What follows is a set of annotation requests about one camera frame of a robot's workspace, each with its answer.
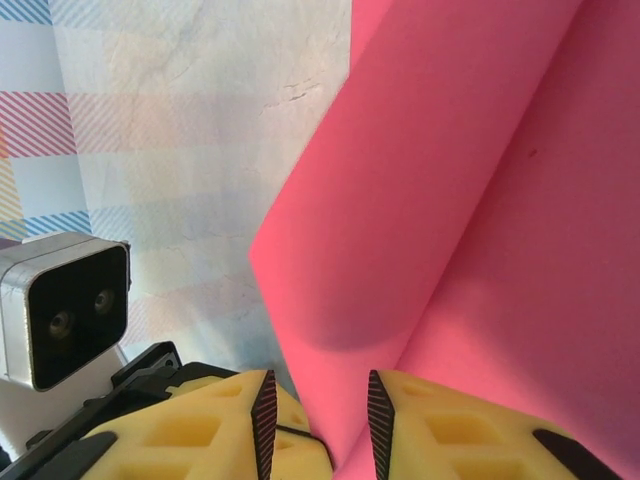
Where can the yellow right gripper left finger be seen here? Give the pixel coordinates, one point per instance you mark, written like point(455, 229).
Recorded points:
point(190, 435)

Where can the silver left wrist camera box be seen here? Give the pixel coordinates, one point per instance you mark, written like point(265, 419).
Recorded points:
point(75, 310)

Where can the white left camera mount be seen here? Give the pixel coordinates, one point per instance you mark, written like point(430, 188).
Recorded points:
point(50, 415)

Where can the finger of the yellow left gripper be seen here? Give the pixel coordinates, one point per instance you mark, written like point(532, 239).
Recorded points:
point(300, 455)

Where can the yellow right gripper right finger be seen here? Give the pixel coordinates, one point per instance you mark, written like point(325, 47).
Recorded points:
point(460, 440)

